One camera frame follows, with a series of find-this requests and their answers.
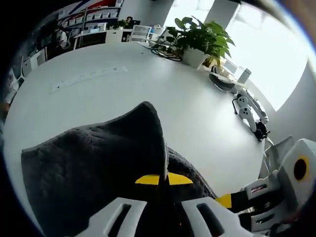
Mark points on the dark grey towel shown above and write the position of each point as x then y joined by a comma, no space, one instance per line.
98,153

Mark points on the light grey chair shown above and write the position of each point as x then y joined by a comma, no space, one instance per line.
274,153

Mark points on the small black device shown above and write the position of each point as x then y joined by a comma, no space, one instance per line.
260,128

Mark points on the white handheld controller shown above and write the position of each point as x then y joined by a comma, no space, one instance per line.
245,112
243,100

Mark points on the white box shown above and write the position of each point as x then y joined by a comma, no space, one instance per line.
244,76

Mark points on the white headset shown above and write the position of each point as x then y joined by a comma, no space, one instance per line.
222,82

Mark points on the white power strip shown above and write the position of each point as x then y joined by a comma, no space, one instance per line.
86,76

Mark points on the green potted plant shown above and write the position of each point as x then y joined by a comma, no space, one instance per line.
197,37

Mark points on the white office desk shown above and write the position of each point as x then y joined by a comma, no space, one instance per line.
113,34

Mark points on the white office chair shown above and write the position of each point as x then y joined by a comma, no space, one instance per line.
140,32

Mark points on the small green desk plant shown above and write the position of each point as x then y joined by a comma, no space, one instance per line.
122,24

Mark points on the shelf with white boxes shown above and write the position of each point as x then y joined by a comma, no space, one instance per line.
98,16

